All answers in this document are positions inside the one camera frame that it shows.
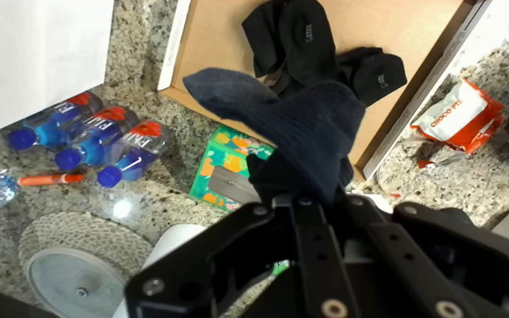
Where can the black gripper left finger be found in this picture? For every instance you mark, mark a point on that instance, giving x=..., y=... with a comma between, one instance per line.
x=205, y=276

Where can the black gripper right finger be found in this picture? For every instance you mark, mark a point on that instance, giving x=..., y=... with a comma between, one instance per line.
x=414, y=262

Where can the dark navy sock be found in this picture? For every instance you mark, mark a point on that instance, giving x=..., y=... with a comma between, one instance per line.
x=311, y=129

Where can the black sock pair remaining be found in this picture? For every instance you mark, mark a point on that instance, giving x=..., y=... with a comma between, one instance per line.
x=292, y=41

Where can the white paper bag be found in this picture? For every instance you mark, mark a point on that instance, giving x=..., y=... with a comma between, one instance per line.
x=50, y=50

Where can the white paper towel roll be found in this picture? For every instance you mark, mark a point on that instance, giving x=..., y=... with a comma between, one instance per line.
x=171, y=239

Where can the green tissue box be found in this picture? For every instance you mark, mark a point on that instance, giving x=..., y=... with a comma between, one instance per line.
x=223, y=173

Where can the Fiji water bottle right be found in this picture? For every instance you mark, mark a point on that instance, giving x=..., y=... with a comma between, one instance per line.
x=134, y=152

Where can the fiji water bottle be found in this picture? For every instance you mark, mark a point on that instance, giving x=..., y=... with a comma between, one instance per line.
x=94, y=136
x=53, y=126
x=134, y=152

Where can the red white snack packet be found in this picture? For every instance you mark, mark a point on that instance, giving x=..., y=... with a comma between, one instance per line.
x=465, y=119

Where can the Fiji water bottle middle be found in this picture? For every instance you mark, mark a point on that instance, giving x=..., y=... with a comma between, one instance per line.
x=94, y=136

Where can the orange marker pen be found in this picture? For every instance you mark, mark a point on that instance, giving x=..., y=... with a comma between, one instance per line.
x=50, y=179

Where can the Fiji water bottle left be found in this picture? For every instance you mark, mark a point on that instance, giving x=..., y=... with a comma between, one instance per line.
x=53, y=126

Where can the shallow cardboard box tray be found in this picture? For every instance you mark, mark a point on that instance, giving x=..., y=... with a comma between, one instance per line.
x=424, y=34

